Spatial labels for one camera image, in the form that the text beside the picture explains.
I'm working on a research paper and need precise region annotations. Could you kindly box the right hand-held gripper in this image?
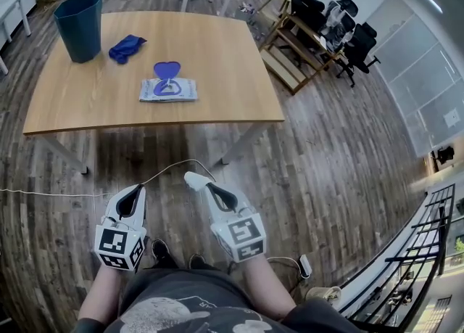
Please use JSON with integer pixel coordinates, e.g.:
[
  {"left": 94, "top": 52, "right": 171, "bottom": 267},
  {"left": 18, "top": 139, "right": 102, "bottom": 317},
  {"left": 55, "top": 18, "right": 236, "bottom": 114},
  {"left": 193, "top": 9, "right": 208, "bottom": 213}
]
[{"left": 199, "top": 183, "right": 268, "bottom": 265}]

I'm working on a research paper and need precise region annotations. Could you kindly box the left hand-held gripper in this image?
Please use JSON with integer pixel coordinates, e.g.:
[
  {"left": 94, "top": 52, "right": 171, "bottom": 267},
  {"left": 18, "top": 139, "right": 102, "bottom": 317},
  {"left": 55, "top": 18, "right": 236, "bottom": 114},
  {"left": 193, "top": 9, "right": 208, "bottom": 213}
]
[{"left": 94, "top": 183, "right": 148, "bottom": 274}]

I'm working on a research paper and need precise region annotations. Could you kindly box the wet wipe pack purple lid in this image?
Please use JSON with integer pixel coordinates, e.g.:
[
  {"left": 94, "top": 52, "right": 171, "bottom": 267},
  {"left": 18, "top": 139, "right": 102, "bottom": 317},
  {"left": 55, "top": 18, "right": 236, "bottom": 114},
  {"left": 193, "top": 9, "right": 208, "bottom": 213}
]
[{"left": 138, "top": 60, "right": 200, "bottom": 104}]

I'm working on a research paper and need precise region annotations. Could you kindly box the person's right forearm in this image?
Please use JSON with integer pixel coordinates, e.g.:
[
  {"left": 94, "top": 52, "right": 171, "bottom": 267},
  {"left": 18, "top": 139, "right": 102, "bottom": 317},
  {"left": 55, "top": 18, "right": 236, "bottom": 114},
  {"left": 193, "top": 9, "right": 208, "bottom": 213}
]
[{"left": 240, "top": 256, "right": 297, "bottom": 320}]

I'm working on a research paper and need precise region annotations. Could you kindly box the person's left forearm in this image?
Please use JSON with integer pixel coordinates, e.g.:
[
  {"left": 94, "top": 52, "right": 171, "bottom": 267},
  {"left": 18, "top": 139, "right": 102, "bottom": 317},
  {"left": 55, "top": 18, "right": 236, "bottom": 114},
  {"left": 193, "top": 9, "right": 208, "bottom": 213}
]
[{"left": 77, "top": 263, "right": 123, "bottom": 326}]

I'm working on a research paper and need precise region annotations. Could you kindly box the person's left black shoe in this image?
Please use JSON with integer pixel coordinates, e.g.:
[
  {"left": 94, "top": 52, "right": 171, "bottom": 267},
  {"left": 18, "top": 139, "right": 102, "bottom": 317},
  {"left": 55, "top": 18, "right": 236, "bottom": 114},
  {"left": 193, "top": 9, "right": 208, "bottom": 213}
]
[{"left": 151, "top": 238, "right": 179, "bottom": 269}]

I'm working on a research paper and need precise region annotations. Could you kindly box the person's black shoe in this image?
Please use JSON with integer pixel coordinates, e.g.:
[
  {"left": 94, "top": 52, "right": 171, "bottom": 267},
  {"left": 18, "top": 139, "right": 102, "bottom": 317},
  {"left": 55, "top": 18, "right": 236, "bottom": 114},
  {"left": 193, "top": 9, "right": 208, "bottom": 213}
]
[
  {"left": 188, "top": 253, "right": 220, "bottom": 272},
  {"left": 151, "top": 238, "right": 179, "bottom": 269}
]

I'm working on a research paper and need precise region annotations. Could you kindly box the person's right black shoe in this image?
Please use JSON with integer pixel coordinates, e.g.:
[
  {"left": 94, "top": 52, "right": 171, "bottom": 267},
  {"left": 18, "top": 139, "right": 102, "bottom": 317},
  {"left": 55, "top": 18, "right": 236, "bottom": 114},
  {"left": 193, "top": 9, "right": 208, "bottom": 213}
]
[{"left": 188, "top": 253, "right": 220, "bottom": 272}]

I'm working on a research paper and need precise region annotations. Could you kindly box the white power strip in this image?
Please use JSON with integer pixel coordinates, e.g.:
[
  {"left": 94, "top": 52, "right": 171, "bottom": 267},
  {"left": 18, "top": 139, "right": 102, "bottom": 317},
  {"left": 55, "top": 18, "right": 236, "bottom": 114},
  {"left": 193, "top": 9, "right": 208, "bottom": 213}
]
[{"left": 298, "top": 254, "right": 313, "bottom": 279}]

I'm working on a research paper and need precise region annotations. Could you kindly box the person's dark printed t-shirt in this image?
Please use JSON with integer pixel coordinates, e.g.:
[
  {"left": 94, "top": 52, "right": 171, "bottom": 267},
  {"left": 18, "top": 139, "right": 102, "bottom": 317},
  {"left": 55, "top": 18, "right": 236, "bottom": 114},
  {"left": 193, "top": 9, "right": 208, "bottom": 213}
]
[{"left": 73, "top": 268, "right": 364, "bottom": 333}]

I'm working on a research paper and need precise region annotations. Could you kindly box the beige round object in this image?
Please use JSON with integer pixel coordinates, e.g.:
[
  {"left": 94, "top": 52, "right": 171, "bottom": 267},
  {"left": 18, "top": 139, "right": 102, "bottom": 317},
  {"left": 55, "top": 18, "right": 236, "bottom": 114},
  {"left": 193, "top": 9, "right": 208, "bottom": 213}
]
[{"left": 305, "top": 285, "right": 344, "bottom": 304}]

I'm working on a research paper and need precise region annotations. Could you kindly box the blue cloth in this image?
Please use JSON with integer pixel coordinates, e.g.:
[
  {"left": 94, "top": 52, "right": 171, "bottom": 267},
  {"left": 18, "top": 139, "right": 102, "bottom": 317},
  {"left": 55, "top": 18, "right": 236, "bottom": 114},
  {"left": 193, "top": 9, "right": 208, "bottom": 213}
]
[{"left": 108, "top": 34, "right": 148, "bottom": 65}]

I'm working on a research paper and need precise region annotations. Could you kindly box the wooden shelf rack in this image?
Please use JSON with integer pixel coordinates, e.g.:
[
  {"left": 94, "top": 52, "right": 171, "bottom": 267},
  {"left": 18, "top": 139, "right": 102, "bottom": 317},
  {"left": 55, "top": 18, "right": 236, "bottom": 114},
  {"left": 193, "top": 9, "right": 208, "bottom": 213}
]
[{"left": 258, "top": 15, "right": 346, "bottom": 96}]

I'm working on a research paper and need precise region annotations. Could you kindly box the dark teal waste bin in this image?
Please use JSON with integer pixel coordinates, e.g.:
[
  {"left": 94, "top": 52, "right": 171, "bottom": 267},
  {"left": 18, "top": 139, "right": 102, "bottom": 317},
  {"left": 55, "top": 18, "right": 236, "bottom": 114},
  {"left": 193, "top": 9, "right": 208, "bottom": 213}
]
[{"left": 52, "top": 0, "right": 104, "bottom": 65}]

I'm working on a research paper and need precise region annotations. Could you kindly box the black metal railing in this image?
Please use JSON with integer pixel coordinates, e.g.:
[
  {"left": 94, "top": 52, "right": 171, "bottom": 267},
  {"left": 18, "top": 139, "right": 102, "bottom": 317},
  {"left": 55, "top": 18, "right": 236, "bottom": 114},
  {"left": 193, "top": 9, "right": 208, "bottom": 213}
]
[{"left": 338, "top": 183, "right": 458, "bottom": 329}]

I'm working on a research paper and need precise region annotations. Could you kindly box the pile of small floor clutter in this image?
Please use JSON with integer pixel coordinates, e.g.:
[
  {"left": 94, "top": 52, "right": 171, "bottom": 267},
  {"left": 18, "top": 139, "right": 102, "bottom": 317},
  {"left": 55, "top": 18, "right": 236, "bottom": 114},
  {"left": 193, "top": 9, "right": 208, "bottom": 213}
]
[{"left": 236, "top": 0, "right": 262, "bottom": 41}]

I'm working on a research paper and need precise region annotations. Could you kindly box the clear plastic chair cover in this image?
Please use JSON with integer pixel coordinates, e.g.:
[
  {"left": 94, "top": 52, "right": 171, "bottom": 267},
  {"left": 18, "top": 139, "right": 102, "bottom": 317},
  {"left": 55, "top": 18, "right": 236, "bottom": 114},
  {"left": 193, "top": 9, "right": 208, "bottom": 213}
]
[{"left": 322, "top": 1, "right": 355, "bottom": 52}]

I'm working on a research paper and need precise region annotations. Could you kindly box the small black device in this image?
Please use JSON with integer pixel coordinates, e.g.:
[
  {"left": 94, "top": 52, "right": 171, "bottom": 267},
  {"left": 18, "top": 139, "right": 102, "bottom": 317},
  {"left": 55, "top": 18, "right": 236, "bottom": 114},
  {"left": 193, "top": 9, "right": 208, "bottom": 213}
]
[{"left": 432, "top": 145, "right": 456, "bottom": 171}]

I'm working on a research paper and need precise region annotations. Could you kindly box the frosted glass partition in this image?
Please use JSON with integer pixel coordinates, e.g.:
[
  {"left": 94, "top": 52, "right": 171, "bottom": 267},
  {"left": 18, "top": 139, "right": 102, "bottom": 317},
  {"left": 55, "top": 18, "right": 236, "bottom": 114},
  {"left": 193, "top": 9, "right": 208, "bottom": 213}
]
[{"left": 363, "top": 0, "right": 464, "bottom": 159}]

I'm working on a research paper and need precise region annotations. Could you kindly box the paper notice on glass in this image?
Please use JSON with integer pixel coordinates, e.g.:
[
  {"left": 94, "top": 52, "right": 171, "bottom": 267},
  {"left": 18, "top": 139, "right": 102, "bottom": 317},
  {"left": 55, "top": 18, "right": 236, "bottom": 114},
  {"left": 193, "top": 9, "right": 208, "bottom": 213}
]
[{"left": 442, "top": 107, "right": 462, "bottom": 129}]

